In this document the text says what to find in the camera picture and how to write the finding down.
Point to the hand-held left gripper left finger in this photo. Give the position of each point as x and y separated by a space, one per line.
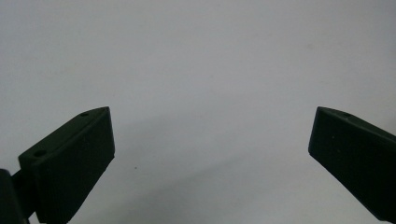
71 161

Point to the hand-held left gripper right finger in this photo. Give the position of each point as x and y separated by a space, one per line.
355 155

